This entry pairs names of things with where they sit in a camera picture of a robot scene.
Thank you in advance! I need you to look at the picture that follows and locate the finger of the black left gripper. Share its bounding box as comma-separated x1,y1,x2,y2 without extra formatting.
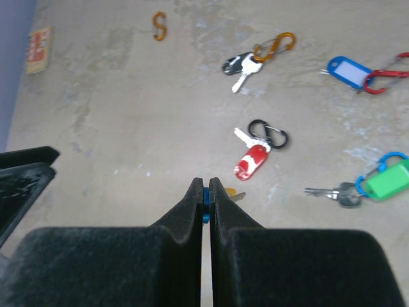
1,162,56,244
0,146,60,169

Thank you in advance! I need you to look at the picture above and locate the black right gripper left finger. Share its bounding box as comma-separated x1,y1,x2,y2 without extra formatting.
1,178,203,306

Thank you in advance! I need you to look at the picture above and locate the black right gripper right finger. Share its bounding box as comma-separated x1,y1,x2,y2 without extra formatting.
209,178,405,306

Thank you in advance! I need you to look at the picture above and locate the teal carabiner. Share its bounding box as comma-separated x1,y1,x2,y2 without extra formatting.
203,187,210,224
355,152,408,201

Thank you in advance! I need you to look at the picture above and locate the yellow tag key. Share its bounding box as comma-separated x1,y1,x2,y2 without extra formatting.
225,188,246,202

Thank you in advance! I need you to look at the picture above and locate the red tag key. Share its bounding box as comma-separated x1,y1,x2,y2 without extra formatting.
233,127,272,181

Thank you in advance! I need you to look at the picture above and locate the black carabiner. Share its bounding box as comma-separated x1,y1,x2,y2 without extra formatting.
247,119,289,149

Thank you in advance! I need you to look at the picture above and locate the green tag key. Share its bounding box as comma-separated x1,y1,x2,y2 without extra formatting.
304,152,408,209

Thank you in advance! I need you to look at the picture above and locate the black tag key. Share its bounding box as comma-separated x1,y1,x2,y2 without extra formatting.
222,52,263,93

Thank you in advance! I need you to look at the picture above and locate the orange carabiner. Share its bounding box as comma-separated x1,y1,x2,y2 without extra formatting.
152,12,167,41
253,32,297,63

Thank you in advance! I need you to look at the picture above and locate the blue tag key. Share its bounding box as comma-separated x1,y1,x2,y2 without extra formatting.
320,56,372,91

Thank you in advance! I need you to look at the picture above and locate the red carabiner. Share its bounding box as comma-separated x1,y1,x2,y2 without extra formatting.
362,52,408,95

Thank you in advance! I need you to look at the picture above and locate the orange small notebook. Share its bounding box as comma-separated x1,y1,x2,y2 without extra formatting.
25,26,52,75

